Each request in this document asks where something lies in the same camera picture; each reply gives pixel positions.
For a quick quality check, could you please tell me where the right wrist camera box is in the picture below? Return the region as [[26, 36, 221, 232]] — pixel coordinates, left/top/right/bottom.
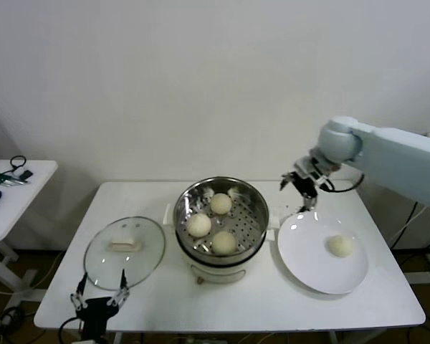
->
[[295, 156, 329, 189]]

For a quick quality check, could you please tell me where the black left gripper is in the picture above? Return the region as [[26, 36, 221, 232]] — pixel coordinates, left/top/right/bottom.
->
[[70, 269, 130, 340]]

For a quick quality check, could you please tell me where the round glass pot lid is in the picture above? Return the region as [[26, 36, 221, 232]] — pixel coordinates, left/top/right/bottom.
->
[[84, 216, 166, 290]]

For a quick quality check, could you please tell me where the round white plate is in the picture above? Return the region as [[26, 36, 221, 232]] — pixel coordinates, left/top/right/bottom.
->
[[277, 211, 369, 295]]

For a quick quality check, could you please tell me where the white steamed baozi bun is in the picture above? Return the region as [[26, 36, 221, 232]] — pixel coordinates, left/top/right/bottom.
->
[[211, 231, 239, 256], [186, 214, 213, 238], [326, 234, 355, 259], [210, 192, 233, 215]]

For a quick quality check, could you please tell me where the green handled tool set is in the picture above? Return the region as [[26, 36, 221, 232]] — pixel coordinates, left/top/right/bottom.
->
[[0, 171, 29, 187]]

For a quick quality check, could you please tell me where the perforated steel steamer basket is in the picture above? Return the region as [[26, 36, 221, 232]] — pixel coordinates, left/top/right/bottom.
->
[[163, 176, 281, 259]]

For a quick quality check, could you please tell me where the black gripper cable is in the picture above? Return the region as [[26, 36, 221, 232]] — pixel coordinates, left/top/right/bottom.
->
[[59, 317, 84, 344], [322, 171, 366, 194]]

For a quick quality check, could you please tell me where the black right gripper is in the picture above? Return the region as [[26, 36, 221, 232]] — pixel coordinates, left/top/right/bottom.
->
[[279, 171, 318, 214]]

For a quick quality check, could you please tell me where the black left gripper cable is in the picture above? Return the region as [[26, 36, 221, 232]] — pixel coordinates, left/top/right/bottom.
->
[[59, 317, 84, 344]]

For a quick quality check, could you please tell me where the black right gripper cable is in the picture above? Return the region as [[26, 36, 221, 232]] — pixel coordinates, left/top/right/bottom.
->
[[322, 171, 366, 194]]

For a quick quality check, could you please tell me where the white side table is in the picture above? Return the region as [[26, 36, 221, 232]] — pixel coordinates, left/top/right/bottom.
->
[[0, 159, 59, 287]]

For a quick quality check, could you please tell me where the white electric cooker base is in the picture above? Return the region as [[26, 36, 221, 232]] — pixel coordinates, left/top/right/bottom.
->
[[175, 229, 275, 287]]

